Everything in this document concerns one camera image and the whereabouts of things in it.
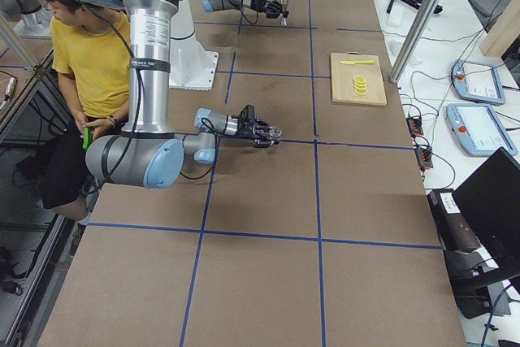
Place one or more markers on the aluminium frame post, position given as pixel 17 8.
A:
pixel 412 39

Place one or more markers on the black monitor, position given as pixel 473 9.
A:
pixel 489 201

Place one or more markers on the near teach pendant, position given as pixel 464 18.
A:
pixel 478 129

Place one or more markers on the far teach pendant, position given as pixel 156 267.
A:
pixel 477 82

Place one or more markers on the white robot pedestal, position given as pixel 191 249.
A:
pixel 192 67

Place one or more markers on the teach pendant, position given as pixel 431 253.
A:
pixel 477 82
pixel 478 129

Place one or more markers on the steel double jigger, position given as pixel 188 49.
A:
pixel 283 22

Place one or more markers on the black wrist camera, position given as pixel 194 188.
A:
pixel 247 115

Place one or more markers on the green handled tool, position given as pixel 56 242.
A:
pixel 87 138

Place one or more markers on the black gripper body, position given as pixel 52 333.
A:
pixel 257 2
pixel 246 131

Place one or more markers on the yellow plastic knife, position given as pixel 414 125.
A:
pixel 356 62

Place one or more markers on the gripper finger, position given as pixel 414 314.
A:
pixel 263 126
pixel 277 3
pixel 265 142
pixel 275 14

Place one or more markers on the black computer box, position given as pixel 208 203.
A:
pixel 455 233

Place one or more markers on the person in yellow shirt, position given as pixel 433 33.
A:
pixel 92 64

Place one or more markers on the bamboo cutting board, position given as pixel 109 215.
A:
pixel 342 87

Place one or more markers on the clear glass measuring cup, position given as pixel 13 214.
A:
pixel 275 133

